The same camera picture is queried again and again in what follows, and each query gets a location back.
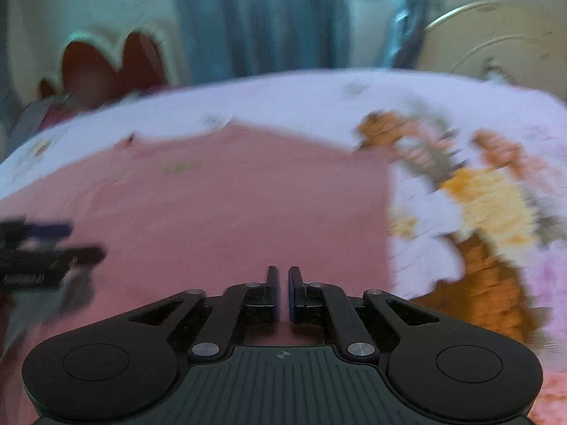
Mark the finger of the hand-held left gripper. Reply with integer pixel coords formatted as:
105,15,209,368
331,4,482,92
0,218,74,249
55,244,107,272

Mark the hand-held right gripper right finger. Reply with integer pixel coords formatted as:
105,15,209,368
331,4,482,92
288,266,439,359

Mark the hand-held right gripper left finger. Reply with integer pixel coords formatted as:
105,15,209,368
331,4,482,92
128,266,281,361

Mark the pink knit garment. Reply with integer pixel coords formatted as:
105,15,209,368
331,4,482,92
0,123,399,351

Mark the pile of clothes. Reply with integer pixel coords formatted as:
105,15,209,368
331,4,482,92
10,92,87,143

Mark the red heart-shaped headboard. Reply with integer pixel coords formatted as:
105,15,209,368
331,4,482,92
38,29,179,111

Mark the floral bedsheet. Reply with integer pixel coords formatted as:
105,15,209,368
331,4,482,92
0,68,567,425

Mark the tied blue curtain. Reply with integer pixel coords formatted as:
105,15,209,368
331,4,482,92
380,0,440,70

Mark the cream round wooden headboard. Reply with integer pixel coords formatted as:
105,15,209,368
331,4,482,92
416,0,567,103

